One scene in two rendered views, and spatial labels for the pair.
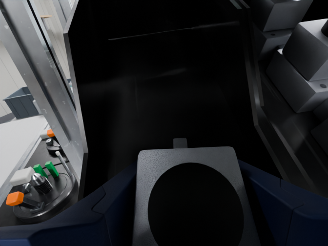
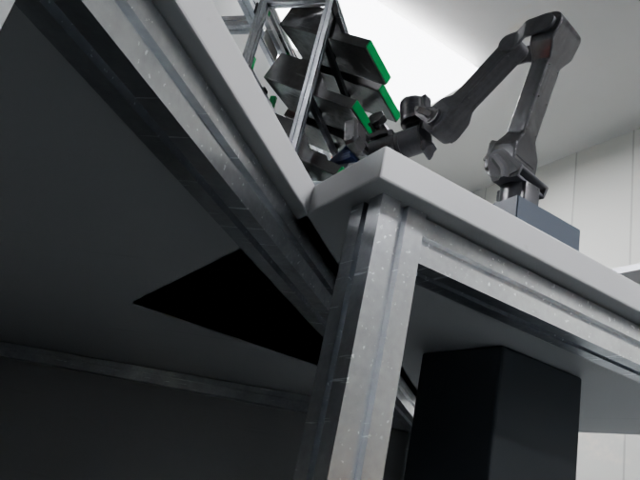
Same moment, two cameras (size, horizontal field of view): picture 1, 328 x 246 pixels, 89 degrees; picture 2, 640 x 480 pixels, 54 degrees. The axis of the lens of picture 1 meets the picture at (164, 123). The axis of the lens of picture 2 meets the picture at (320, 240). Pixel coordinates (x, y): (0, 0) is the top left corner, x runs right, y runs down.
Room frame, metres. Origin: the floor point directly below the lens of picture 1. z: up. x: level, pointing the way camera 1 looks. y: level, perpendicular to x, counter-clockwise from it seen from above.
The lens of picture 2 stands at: (-0.58, 1.00, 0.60)
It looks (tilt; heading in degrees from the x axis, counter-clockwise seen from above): 22 degrees up; 303
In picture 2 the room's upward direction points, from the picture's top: 13 degrees clockwise
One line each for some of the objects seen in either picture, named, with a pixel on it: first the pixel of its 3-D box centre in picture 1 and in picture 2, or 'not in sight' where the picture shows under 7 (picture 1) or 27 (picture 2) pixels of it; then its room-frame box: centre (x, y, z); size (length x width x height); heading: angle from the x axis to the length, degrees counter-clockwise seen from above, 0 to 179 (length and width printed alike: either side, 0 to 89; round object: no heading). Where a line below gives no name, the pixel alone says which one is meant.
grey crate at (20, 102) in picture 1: (47, 96); not in sight; (1.92, 1.31, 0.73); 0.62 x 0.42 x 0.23; 102
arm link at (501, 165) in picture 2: not in sight; (516, 174); (-0.34, 0.09, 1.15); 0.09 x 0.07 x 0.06; 71
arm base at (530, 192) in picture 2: not in sight; (515, 207); (-0.34, 0.08, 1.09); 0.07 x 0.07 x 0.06; 60
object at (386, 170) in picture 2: not in sight; (475, 357); (-0.30, 0.06, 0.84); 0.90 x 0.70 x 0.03; 60
